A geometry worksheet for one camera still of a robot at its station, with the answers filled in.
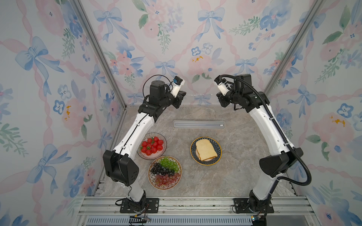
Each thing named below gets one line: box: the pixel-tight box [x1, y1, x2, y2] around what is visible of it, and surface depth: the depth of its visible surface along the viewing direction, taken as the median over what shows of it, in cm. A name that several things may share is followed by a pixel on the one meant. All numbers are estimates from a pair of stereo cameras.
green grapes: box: [159, 157, 180, 174], surface depth 87 cm
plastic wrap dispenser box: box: [172, 120, 226, 130], surface depth 97 cm
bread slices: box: [195, 138, 218, 162], surface depth 93 cm
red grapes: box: [155, 172, 181, 186], surface depth 81 cm
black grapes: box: [150, 162, 176, 176], surface depth 84 cm
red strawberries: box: [140, 136, 164, 156], surface depth 95 cm
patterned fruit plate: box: [147, 155, 183, 191], surface depth 82 cm
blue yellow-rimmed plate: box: [189, 136, 223, 166], surface depth 94 cm
